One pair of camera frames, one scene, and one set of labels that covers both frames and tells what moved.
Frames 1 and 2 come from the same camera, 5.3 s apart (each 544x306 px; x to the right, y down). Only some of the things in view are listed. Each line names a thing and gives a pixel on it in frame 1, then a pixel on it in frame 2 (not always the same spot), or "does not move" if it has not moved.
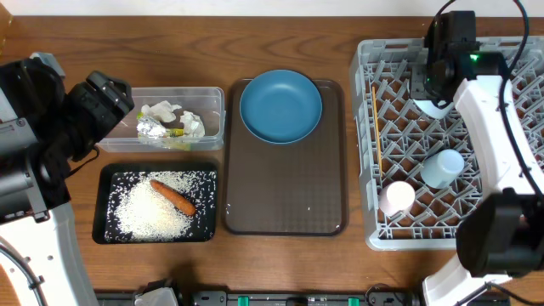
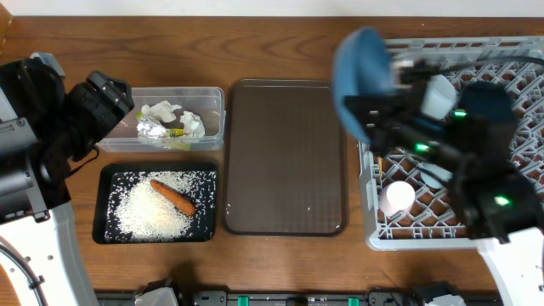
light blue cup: x=440 y=170 does not move
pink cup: x=397 y=197 does not move
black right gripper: x=417 y=87 → x=395 y=114
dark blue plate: x=280 y=106 → x=362 y=65
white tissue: x=163 y=110 does not move
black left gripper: x=99 y=114 does not move
